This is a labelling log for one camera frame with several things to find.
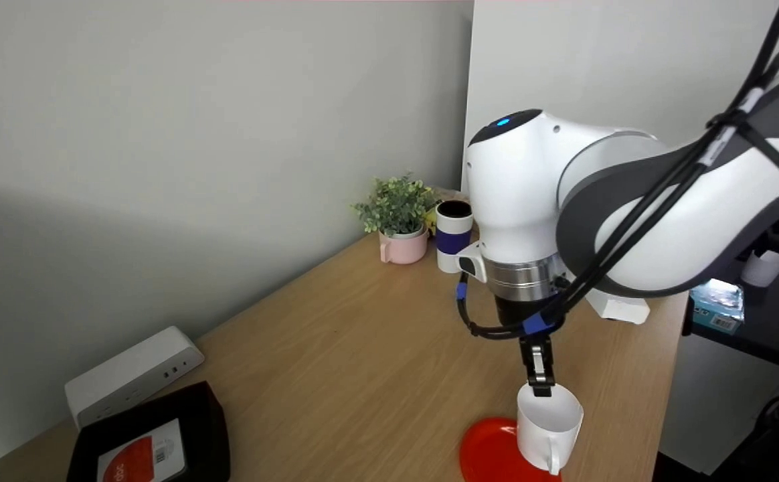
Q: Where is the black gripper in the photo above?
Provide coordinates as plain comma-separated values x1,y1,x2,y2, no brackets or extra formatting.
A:
491,294,568,402

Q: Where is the white mug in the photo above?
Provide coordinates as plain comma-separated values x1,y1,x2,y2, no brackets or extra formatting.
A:
513,384,585,481

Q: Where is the red plate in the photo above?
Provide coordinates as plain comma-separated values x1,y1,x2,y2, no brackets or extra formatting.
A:
455,415,561,482

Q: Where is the white cup with blue sleeve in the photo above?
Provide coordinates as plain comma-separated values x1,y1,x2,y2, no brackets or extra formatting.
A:
431,199,475,277

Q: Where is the blue tissue pack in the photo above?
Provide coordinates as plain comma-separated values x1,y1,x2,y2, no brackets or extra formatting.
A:
688,277,750,337

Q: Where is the green plant in pink pot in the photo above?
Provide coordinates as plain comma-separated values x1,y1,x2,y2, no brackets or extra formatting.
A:
351,175,442,268

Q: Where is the black side desk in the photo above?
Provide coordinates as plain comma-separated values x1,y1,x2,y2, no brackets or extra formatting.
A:
682,266,779,376

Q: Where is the white paper cup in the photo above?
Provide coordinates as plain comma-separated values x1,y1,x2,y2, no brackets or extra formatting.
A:
743,252,779,292

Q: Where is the black tray with red card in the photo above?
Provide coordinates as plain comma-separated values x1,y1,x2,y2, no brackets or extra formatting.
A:
63,381,232,482

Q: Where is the white rectangular box device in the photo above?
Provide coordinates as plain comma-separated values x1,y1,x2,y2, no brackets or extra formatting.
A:
60,325,205,432

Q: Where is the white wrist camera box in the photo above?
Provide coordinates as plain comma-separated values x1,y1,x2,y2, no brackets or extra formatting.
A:
580,288,656,328

